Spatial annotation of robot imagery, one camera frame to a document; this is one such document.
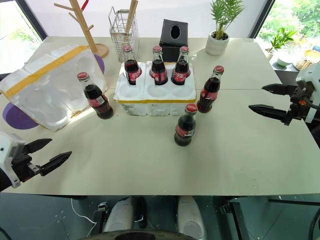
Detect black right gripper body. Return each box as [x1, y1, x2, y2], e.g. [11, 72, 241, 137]
[283, 86, 315, 126]

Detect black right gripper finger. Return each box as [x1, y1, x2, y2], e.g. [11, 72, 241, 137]
[261, 83, 299, 97]
[248, 104, 292, 126]

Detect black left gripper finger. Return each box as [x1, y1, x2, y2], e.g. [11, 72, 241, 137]
[23, 138, 53, 155]
[38, 150, 73, 177]

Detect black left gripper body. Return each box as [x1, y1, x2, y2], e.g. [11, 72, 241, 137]
[10, 142, 42, 182]

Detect white foam lid yellow tape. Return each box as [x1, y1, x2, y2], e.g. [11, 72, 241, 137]
[0, 44, 109, 132]

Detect glass cola bottle red cap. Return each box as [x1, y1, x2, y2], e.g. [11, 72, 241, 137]
[196, 65, 225, 114]
[76, 71, 115, 120]
[148, 45, 169, 86]
[122, 45, 143, 86]
[170, 45, 192, 86]
[173, 103, 199, 147]

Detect white foam bottle crate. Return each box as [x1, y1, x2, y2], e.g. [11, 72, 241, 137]
[113, 60, 197, 117]

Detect black tissue box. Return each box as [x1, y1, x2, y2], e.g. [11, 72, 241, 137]
[158, 18, 189, 63]

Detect grey side shelf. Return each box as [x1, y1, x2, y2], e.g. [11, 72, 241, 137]
[271, 60, 302, 86]

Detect white bowl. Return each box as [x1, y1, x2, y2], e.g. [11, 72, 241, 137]
[275, 57, 293, 68]

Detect round purple mat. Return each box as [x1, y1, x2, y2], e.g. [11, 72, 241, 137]
[93, 53, 106, 76]
[2, 102, 39, 131]

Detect woven wicker basket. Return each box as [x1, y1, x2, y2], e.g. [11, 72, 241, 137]
[291, 49, 320, 71]

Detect green potted plant outdoors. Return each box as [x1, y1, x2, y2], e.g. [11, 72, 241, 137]
[264, 26, 299, 61]

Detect black table leg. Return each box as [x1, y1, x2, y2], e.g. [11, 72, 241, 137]
[219, 199, 245, 240]
[94, 201, 109, 234]

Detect green plant in white pot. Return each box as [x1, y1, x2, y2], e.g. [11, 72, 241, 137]
[205, 0, 245, 57]

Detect white rounded leg shell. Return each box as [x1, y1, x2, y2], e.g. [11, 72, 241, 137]
[103, 196, 134, 234]
[176, 195, 208, 240]

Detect dark rounded shape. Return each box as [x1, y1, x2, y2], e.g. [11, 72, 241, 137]
[86, 230, 192, 240]

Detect wooden mug tree stand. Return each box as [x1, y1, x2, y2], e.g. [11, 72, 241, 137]
[53, 0, 110, 60]

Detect wooden sticks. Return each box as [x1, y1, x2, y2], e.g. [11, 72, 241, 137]
[124, 0, 139, 44]

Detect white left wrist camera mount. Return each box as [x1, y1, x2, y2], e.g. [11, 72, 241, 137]
[0, 131, 26, 189]

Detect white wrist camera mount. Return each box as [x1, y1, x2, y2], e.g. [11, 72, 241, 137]
[295, 62, 320, 124]
[0, 131, 26, 189]

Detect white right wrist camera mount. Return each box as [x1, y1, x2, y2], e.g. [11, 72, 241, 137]
[295, 62, 320, 124]

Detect white cable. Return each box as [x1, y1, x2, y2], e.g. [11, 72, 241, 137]
[70, 197, 99, 225]

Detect black window frame post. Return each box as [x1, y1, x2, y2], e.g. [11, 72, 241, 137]
[250, 0, 276, 39]
[14, 0, 49, 41]

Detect white wire basket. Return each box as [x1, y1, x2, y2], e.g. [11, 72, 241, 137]
[107, 5, 140, 64]

